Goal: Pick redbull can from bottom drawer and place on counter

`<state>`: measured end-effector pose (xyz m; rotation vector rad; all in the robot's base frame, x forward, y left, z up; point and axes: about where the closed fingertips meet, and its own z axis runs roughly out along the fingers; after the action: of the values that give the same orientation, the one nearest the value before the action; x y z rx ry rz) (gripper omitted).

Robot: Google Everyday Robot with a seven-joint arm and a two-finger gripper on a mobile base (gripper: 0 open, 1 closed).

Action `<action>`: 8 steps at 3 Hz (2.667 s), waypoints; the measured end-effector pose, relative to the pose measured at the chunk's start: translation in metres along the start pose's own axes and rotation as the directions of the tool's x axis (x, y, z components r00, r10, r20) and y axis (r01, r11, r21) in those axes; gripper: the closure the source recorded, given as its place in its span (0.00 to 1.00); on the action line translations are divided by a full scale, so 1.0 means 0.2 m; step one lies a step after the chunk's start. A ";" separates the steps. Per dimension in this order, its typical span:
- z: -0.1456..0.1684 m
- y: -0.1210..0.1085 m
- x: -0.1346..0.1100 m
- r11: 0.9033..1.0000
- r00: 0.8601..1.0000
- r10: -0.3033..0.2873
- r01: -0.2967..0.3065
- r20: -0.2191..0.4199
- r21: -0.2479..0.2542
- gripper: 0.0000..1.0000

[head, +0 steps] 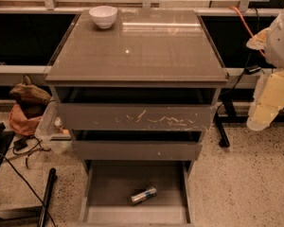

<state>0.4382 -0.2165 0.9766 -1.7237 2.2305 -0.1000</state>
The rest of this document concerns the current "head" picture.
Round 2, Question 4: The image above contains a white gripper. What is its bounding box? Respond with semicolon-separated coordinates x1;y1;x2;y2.
246;27;284;131

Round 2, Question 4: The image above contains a silver blue redbull can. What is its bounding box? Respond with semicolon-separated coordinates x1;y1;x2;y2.
131;186;157;204

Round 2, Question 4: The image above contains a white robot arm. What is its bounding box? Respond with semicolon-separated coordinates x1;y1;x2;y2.
246;9;284;131

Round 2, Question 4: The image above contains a grey drawer cabinet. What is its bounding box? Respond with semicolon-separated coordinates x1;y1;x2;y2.
44;9;229;175

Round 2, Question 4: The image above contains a grey open bottom drawer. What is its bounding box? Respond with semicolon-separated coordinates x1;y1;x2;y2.
79;161;194;227

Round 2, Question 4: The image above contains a grey top drawer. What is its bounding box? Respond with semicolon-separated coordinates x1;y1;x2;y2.
54;88;220;132

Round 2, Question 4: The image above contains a grey middle drawer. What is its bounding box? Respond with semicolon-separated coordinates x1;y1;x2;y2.
73;131;203;161

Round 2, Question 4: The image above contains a black power adapter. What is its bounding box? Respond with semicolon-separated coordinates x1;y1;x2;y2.
244;65;261;75

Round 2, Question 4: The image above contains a white ceramic bowl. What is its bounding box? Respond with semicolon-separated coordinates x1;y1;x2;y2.
89;6;117;29

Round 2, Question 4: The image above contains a clear plastic bin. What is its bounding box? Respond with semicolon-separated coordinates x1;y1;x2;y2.
35;101;72;154

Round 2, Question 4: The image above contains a brown cloth bag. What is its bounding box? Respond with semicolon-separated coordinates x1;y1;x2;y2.
9;75;51;106

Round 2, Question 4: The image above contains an orange cloth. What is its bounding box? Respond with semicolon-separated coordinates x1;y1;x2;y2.
9;104;42;136

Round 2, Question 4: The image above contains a black small floor device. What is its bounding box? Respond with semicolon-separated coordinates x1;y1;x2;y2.
13;138;27;150

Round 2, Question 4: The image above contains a black metal stand leg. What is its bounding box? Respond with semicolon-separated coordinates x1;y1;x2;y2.
37;168;57;227

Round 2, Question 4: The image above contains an orange cable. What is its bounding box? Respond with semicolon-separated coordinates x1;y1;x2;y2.
229;5;267;59

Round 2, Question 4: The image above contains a black table frame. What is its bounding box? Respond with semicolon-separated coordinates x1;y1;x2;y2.
214;92;284;148

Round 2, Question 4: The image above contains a black floor cable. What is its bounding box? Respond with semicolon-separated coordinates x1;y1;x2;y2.
0;149;58;227

